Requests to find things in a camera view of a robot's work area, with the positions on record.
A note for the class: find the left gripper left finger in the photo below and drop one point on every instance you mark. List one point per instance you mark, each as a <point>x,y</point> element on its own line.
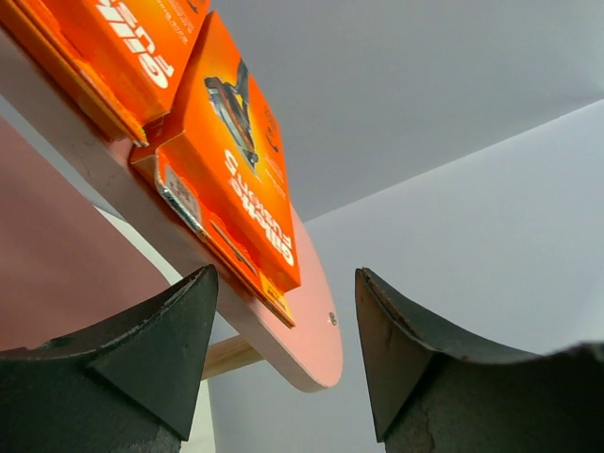
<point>126,384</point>

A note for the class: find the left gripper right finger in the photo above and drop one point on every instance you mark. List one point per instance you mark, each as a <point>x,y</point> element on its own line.
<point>436,387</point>

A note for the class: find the orange razor box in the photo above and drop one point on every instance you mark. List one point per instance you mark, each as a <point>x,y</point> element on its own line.
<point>217,160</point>
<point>120,62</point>

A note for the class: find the pink three-tier shelf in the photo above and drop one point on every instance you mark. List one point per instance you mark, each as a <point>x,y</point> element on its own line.
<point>310,355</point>

